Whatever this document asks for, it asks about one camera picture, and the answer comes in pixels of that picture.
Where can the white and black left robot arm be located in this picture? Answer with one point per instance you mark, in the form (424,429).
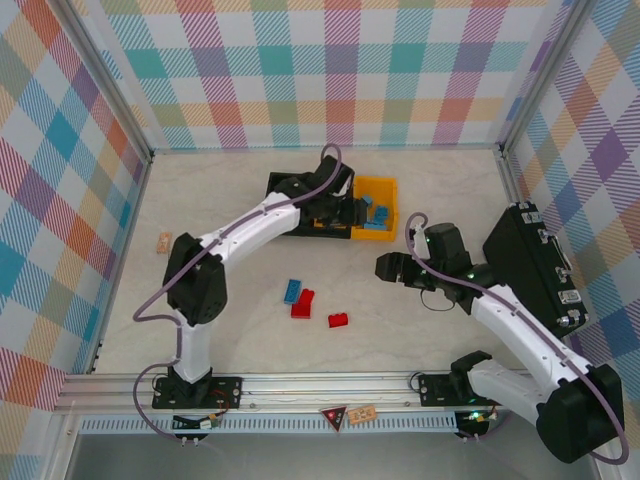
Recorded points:
(200,290)

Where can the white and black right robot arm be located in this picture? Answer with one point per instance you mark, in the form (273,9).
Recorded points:
(525,340)

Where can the black plastic bin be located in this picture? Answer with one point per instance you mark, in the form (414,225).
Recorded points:
(276,181)
(335,234)

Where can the blue lego plate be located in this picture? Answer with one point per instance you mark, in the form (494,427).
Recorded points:
(376,226)

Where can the light blue lego brick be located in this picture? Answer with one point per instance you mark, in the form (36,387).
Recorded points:
(368,201)

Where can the yellow plastic bin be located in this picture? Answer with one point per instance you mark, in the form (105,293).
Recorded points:
(385,187)

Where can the red lego brick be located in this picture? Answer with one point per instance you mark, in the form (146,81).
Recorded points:
(300,311)
(308,297)
(338,320)

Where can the black hard case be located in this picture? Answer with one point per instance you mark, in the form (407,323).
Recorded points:
(530,260)

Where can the tan tag label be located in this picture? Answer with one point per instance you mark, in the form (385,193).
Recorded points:
(361,414)

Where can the red triangle sticker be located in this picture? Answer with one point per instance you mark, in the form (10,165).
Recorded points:
(333,416)

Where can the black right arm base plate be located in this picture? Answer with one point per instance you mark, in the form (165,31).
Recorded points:
(435,390)

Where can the aluminium mounting rail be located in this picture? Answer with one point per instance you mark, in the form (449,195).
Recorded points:
(310,392)

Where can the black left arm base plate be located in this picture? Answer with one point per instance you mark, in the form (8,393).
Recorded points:
(225,392)

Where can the aluminium frame post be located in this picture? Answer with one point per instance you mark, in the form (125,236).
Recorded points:
(105,75)
(545,75)

